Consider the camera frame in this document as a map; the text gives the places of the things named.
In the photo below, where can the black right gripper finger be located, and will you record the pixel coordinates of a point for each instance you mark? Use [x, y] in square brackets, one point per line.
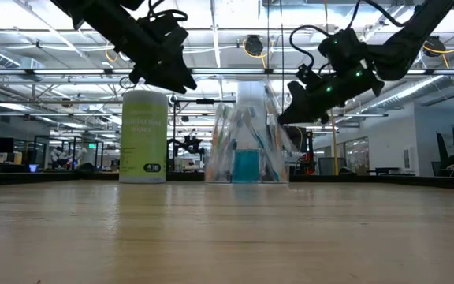
[300, 110]

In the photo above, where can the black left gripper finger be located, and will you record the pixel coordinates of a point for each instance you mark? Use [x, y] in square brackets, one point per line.
[160, 77]
[172, 37]

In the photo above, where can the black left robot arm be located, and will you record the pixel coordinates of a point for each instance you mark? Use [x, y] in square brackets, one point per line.
[105, 23]

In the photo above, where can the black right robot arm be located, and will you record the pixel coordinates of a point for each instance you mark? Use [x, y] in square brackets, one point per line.
[408, 39]

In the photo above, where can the black television on stand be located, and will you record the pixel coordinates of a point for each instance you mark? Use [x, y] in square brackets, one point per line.
[298, 139]

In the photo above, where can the green white disinfecting wipes canister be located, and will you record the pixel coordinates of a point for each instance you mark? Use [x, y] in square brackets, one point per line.
[143, 138]

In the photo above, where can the clear acrylic organizer box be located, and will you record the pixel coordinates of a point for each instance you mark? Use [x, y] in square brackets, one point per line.
[286, 177]

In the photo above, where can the black background robot arms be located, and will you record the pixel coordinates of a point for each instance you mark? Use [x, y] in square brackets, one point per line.
[189, 144]

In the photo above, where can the green exit sign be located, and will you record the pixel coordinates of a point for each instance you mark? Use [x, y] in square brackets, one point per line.
[91, 146]

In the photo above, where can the long ceiling light bar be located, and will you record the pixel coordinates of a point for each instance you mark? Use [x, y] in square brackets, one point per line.
[34, 71]

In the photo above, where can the black office chair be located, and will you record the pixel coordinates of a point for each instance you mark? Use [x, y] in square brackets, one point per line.
[441, 152]

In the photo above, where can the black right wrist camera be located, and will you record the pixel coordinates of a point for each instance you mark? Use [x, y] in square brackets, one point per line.
[306, 75]

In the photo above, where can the black background robot frame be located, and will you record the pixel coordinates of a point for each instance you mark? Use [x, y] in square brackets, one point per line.
[205, 101]

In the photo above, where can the glass wall panel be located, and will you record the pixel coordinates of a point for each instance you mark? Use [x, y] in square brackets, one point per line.
[357, 155]

